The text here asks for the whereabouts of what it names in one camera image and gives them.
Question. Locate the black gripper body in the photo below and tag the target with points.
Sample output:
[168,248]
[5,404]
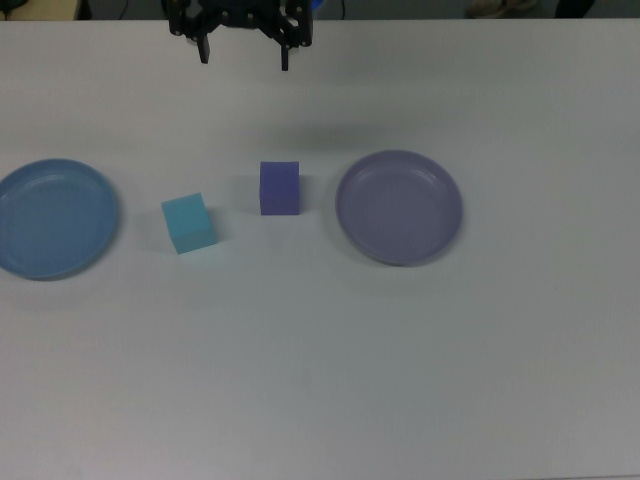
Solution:
[245,11]

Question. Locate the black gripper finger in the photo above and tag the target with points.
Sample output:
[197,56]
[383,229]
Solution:
[295,30]
[202,35]

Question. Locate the purple foam cube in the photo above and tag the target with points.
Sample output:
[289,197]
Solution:
[279,190]

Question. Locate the cyan foam cube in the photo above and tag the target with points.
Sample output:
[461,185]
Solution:
[190,225]

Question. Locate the purple plate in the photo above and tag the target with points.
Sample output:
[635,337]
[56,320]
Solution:
[398,210]

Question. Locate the blue plate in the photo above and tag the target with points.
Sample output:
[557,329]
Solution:
[55,220]

